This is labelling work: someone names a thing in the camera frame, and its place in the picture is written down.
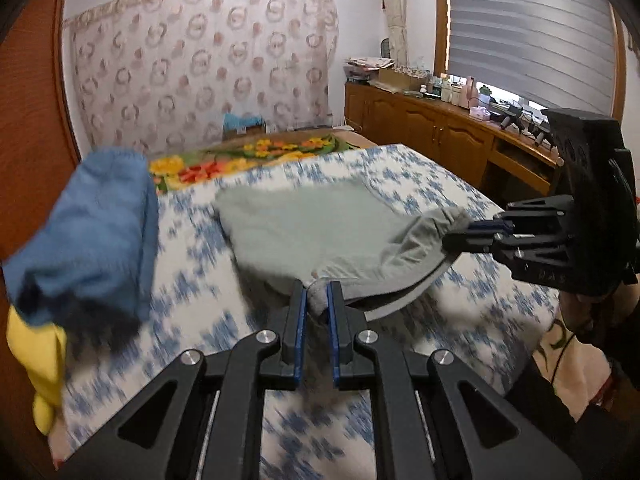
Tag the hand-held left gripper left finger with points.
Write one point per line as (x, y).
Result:
(300, 330)

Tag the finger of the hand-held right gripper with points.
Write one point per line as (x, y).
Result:
(492, 226)
(470, 242)

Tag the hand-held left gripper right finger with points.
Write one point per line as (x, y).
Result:
(334, 340)

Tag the grey shorts pants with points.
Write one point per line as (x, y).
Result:
(310, 230)

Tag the person's right forearm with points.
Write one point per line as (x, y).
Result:
(575, 435)

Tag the person's right hand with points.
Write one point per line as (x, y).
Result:
(575, 315)

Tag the black handheld device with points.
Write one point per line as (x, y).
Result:
(510, 119)
(540, 135)

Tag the blue floral bed sheet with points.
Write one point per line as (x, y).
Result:
(210, 285)

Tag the pink container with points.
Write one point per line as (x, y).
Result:
(479, 112)

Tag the wooden sideboard cabinet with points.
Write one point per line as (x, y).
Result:
(425, 125)

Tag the green lid jar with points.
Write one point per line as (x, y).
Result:
(485, 96)

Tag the pink bottle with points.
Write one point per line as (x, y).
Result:
(469, 92)

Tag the row of toiletry bottles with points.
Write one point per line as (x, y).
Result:
(445, 89)

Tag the open cardboard box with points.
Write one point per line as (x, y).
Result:
(400, 79)

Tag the colourful flower blanket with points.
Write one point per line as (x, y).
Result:
(225, 162)

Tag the grey window blind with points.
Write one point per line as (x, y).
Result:
(525, 30)

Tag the small cardboard box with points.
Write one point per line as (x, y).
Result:
(242, 135)

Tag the patterned cloth stack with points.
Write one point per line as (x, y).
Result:
(370, 63)

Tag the small black fan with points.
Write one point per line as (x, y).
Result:
(385, 48)

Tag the box with blue cloth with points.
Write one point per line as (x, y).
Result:
(243, 121)

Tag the beige tied curtain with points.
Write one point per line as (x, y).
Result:
(395, 20)

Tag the folded blue jeans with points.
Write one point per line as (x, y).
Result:
(85, 230)

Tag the yellow garment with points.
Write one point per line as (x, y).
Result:
(47, 365)

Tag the wooden louvred wardrobe door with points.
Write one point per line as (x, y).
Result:
(30, 135)

